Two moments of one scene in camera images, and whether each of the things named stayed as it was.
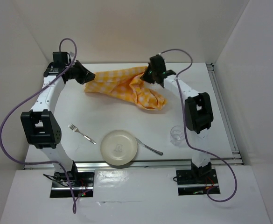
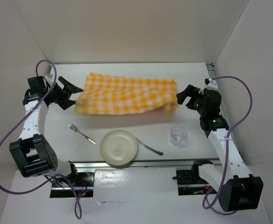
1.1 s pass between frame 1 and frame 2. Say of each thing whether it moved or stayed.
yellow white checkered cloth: moved
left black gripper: moved
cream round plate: stayed
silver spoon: stayed
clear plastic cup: stayed
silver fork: stayed
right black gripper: moved
